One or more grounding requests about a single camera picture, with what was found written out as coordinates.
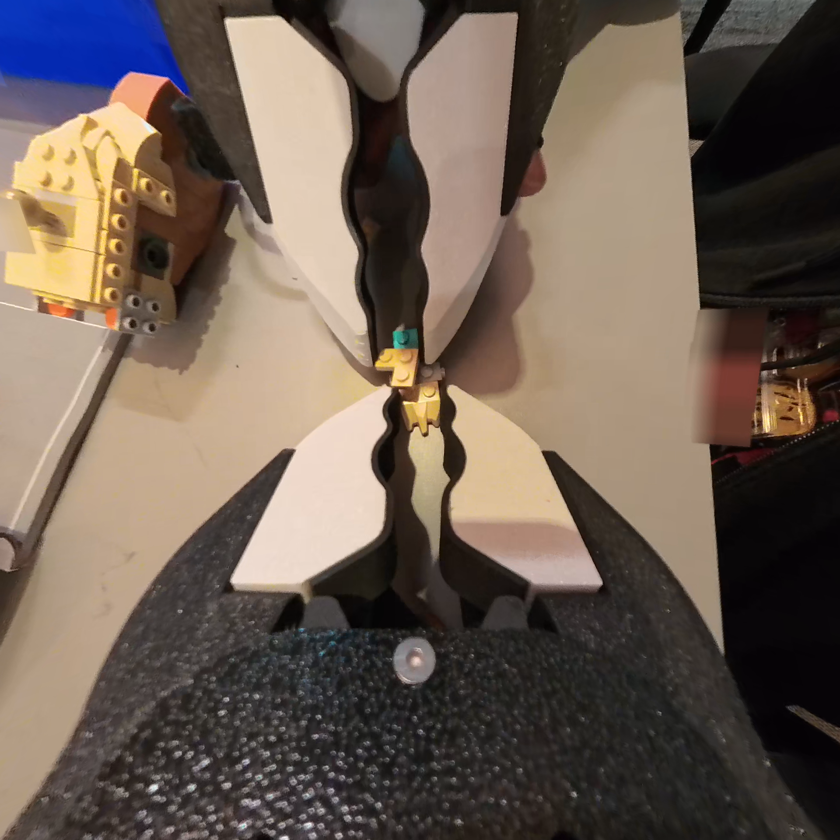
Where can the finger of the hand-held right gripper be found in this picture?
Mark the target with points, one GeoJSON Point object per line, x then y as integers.
{"type": "Point", "coordinates": [466, 164]}
{"type": "Point", "coordinates": [295, 164]}

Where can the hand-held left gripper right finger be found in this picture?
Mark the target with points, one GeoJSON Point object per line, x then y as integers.
{"type": "Point", "coordinates": [518, 492]}

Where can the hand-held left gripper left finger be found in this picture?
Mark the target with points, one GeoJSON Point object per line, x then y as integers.
{"type": "Point", "coordinates": [315, 512]}

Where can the small tan teal brick assembly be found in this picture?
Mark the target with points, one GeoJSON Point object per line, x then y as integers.
{"type": "Point", "coordinates": [401, 367]}

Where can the grey desk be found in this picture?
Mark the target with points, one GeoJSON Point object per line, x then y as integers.
{"type": "Point", "coordinates": [590, 394]}

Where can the person's right hand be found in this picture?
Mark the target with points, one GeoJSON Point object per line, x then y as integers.
{"type": "Point", "coordinates": [535, 174]}

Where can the tan and brown brick model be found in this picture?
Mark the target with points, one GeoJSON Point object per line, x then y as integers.
{"type": "Point", "coordinates": [124, 216]}

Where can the blue plastic bin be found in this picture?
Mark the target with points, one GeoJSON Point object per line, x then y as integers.
{"type": "Point", "coordinates": [79, 39]}

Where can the black fabric bag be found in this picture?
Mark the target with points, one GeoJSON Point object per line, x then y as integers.
{"type": "Point", "coordinates": [768, 197]}

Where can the gold foil packet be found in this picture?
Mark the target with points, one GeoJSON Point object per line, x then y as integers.
{"type": "Point", "coordinates": [794, 394]}

